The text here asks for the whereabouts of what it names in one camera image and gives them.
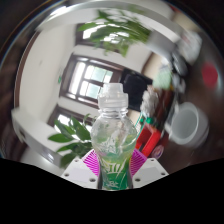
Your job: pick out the flat round red coaster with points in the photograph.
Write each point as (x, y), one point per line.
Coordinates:
(210, 74)

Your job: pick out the broad-leaved plant in white pot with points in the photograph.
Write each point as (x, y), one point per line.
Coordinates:
(78, 135)
(116, 33)

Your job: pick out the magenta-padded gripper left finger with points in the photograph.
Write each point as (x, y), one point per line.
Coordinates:
(77, 171)

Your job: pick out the dark box of white items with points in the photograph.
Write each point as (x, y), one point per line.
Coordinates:
(151, 101)

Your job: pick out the clear green-labelled drink bottle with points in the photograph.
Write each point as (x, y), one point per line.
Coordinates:
(113, 136)

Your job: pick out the white and brown mug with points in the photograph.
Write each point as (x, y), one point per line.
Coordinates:
(188, 125)

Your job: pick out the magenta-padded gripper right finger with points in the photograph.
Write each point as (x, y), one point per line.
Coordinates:
(150, 170)

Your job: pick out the small round printed badge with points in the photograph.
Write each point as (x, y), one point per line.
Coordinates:
(157, 151)

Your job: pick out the red plastic box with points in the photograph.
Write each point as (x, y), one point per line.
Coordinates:
(150, 140)

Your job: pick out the brown-framed window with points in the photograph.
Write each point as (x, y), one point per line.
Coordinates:
(63, 120)

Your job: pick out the brown wooden double door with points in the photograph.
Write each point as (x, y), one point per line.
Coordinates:
(90, 81)

